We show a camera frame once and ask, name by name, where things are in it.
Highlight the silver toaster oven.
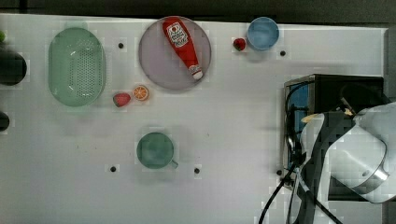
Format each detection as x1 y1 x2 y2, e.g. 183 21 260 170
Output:
284 74 389 202

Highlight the green mug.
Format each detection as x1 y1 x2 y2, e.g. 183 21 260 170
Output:
136 132 178 170

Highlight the blue cup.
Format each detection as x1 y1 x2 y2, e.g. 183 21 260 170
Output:
247 17 279 51

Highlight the large black pot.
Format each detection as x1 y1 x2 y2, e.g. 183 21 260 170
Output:
0 51 27 86

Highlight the small black pot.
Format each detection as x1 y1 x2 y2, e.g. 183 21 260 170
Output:
0 112 10 132

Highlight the red ketchup bottle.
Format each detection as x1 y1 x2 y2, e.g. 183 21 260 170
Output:
163 17 204 80

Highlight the grey round plate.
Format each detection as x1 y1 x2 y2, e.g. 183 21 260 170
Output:
138 17 211 91

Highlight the small red strawberry toy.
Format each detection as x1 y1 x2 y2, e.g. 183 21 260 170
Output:
233 38 247 51

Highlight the green oval colander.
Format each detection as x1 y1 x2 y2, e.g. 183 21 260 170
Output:
48 27 106 107

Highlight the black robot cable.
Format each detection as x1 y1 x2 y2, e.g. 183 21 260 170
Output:
257 81 345 224

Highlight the orange slice toy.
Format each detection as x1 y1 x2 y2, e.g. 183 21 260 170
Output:
132 85 149 102

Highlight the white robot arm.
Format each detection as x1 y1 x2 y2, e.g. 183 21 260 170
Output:
286 103 395 224

